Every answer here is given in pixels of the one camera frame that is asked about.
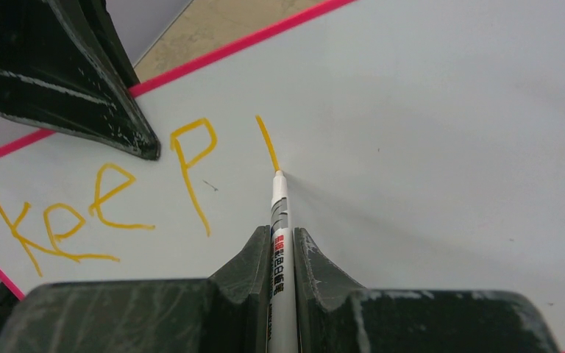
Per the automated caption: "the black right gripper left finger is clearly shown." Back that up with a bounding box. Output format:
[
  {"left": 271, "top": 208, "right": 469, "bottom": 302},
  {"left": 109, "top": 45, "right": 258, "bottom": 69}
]
[{"left": 0, "top": 226, "right": 271, "bottom": 352}]

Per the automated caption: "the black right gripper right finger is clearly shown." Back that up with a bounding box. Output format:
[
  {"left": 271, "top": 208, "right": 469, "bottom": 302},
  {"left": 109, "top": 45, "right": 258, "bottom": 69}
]
[{"left": 294, "top": 228, "right": 559, "bottom": 352}]

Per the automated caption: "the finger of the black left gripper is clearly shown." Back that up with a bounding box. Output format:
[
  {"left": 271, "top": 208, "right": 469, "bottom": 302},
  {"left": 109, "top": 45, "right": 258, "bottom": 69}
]
[{"left": 0, "top": 1, "right": 161, "bottom": 160}]

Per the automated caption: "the pink framed whiteboard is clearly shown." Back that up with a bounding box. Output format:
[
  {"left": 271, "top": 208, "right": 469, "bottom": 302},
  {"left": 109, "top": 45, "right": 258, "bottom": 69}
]
[{"left": 0, "top": 1, "right": 565, "bottom": 349}]

